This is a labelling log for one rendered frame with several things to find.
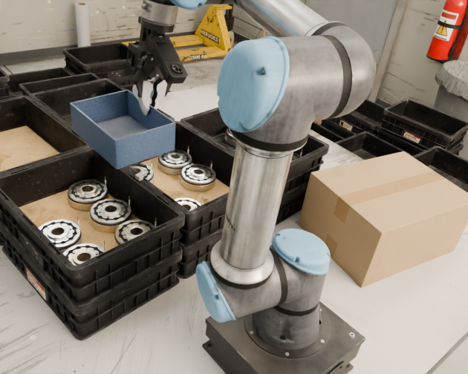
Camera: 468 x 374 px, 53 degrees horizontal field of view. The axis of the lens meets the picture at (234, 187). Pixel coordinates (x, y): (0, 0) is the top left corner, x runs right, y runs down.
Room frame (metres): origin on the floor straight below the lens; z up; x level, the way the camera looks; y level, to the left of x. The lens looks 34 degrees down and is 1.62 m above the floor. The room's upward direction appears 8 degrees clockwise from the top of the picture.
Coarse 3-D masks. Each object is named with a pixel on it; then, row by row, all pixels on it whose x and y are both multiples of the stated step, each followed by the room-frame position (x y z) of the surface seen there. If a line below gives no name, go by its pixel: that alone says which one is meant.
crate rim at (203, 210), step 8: (184, 128) 1.31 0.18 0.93; (200, 136) 1.27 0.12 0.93; (216, 144) 1.24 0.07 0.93; (224, 152) 1.20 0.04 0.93; (128, 168) 1.04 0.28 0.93; (152, 184) 0.98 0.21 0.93; (160, 192) 0.95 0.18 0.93; (168, 200) 0.92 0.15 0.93; (216, 200) 0.95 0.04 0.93; (224, 200) 0.97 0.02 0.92; (184, 208) 0.90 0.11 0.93; (200, 208) 0.91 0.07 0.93; (208, 208) 0.92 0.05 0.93; (216, 208) 0.95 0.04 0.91; (192, 216) 0.89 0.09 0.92; (200, 216) 0.90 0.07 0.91
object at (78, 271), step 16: (48, 160) 1.02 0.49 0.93; (0, 176) 0.92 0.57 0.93; (128, 176) 1.00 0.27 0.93; (16, 208) 0.81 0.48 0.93; (176, 208) 0.90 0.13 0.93; (32, 224) 0.77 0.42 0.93; (176, 224) 0.84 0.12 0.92; (48, 240) 0.72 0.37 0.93; (128, 240) 0.76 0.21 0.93; (144, 240) 0.78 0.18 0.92; (64, 256) 0.69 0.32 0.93; (96, 256) 0.70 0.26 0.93; (112, 256) 0.71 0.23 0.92; (80, 272) 0.66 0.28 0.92
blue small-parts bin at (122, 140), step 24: (96, 96) 1.00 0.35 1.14; (120, 96) 1.05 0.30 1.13; (72, 120) 0.95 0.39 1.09; (96, 120) 1.00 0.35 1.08; (120, 120) 1.02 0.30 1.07; (144, 120) 1.01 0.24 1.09; (168, 120) 0.94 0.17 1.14; (96, 144) 0.88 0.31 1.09; (120, 144) 0.83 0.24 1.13; (144, 144) 0.87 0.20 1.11; (168, 144) 0.91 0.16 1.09
